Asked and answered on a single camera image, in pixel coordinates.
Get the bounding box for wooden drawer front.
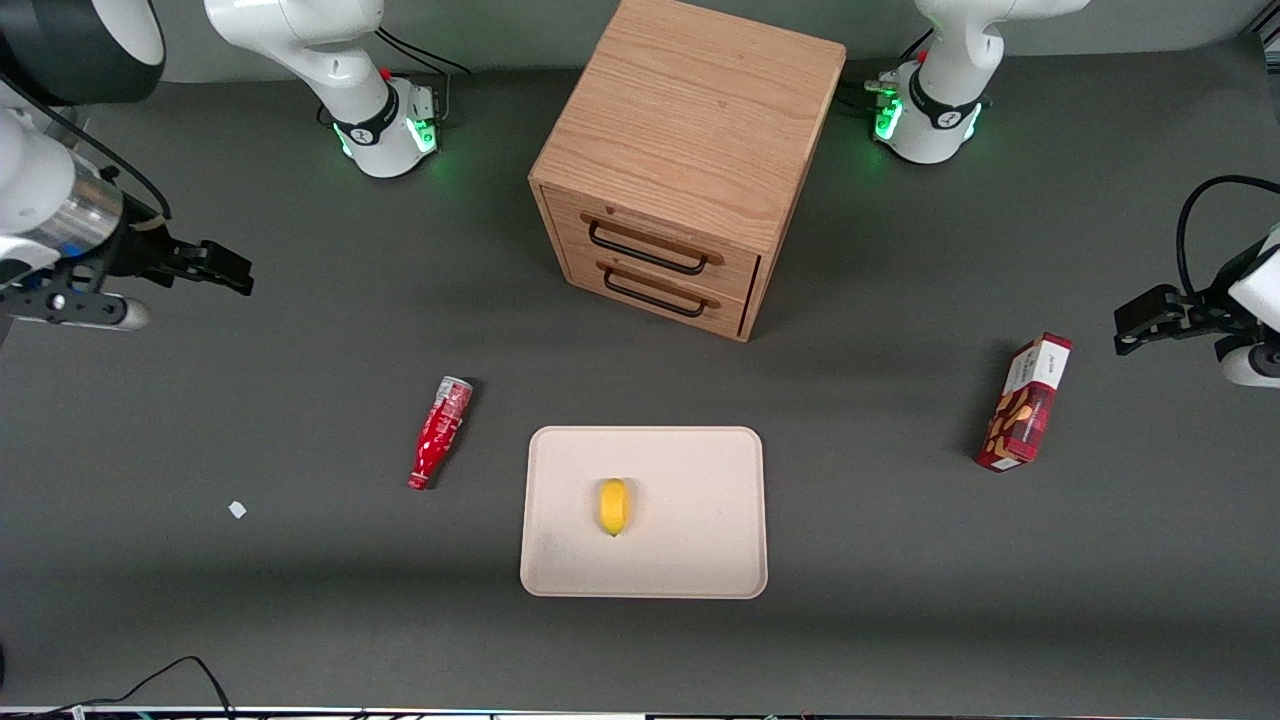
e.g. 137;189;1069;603
563;246;753;338
543;186;763;303

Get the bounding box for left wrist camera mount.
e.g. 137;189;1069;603
1217;335;1280;390

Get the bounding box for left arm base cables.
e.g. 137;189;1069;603
838;29;937;112

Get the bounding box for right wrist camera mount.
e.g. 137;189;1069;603
0;283;152;333

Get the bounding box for red coke bottle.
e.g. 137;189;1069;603
407;376;474;492

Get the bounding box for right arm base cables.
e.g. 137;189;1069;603
374;25;472;127

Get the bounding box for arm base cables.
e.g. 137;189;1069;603
374;25;472;127
838;29;937;112

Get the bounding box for beige plastic tray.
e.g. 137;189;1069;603
520;426;769;600

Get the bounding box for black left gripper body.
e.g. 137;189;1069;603
1183;240;1272;337

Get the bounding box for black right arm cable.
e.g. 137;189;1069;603
0;76;172;223

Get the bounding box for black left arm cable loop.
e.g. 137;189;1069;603
1175;175;1280;299

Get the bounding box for black drawer handle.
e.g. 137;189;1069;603
602;266;708;320
587;219;710;277

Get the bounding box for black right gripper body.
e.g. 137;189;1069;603
100;215;207;288

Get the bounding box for red snack box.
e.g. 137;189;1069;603
976;333;1073;473

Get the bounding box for black cable at table edge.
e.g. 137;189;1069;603
0;655;237;720

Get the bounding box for wooden drawer cabinet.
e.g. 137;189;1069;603
528;0;848;344

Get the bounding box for yellow lemon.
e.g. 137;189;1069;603
598;478;632;538

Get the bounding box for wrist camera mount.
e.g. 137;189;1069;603
1217;335;1280;390
0;283;152;333

